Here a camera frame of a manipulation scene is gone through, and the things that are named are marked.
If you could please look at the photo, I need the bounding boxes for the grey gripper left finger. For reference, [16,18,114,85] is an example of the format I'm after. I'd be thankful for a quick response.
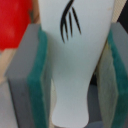
[0,24,51,128]

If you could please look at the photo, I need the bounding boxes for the round wooden plate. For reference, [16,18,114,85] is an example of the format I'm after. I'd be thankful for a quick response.
[0,7,40,84]

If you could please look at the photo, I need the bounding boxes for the red toy tomato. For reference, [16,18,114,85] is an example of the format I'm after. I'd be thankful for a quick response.
[0,0,32,50]

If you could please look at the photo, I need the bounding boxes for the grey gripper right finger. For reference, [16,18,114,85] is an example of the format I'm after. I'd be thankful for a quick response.
[97,23,128,128]

